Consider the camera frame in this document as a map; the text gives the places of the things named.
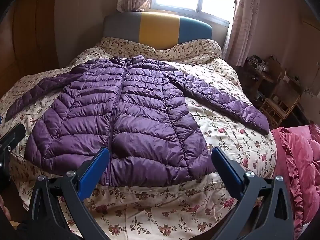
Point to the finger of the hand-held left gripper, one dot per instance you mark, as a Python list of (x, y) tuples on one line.
[(12, 134)]

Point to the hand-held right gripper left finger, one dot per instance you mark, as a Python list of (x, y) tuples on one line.
[(93, 166)]

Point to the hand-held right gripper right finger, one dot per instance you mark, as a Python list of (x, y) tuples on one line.
[(228, 165)]

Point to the purple quilted down jacket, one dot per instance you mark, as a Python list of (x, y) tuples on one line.
[(130, 120)]

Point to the floral quilt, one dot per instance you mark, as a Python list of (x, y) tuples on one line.
[(225, 152)]

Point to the pink ruffled blanket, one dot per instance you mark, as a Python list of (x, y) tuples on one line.
[(297, 165)]

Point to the rattan chair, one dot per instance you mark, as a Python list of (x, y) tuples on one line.
[(282, 102)]

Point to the cluttered wooden side table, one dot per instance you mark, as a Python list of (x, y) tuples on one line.
[(257, 76)]

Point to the wooden wardrobe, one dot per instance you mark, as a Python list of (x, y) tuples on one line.
[(27, 35)]

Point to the grey yellow blue headboard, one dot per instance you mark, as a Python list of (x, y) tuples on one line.
[(160, 30)]

